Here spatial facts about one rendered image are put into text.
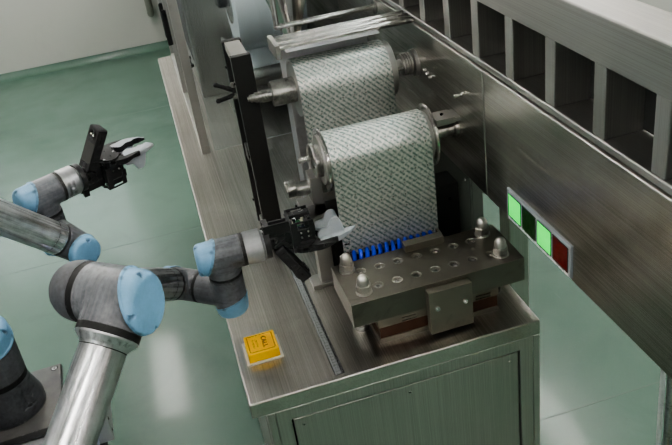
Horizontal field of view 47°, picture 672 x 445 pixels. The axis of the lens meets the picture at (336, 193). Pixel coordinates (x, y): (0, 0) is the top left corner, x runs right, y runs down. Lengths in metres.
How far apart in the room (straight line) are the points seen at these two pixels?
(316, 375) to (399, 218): 0.41
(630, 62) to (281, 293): 1.09
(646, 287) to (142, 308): 0.83
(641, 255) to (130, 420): 2.24
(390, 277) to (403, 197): 0.20
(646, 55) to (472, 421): 1.04
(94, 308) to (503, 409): 0.98
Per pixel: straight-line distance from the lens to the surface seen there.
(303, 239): 1.75
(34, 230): 1.83
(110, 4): 7.24
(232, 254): 1.72
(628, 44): 1.19
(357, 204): 1.77
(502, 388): 1.89
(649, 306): 1.31
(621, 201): 1.29
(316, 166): 1.73
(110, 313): 1.42
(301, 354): 1.76
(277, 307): 1.91
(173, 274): 1.79
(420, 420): 1.85
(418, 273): 1.74
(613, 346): 3.15
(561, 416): 2.86
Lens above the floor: 2.02
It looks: 28 degrees down
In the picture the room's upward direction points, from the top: 8 degrees counter-clockwise
